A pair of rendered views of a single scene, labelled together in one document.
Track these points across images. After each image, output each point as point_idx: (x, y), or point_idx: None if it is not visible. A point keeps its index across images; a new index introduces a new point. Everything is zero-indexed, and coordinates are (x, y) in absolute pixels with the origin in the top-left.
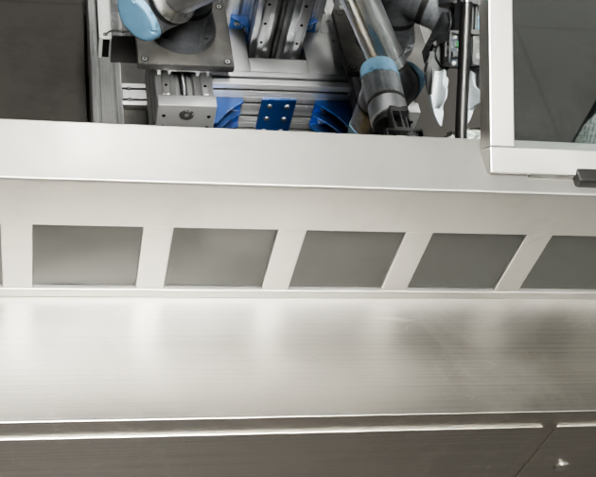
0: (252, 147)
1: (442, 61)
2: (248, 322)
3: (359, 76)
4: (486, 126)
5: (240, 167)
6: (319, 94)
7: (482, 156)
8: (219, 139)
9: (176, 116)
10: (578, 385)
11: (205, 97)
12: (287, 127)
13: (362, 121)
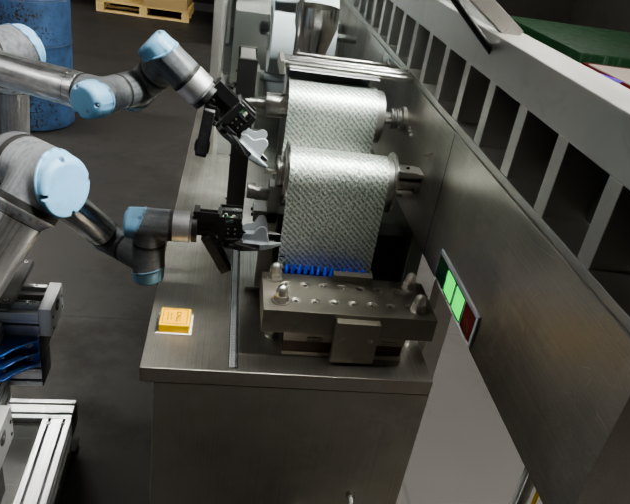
0: (569, 69)
1: (235, 132)
2: None
3: (14, 300)
4: (502, 16)
5: (592, 74)
6: None
7: (508, 33)
8: (574, 74)
9: None
10: None
11: None
12: None
13: (159, 256)
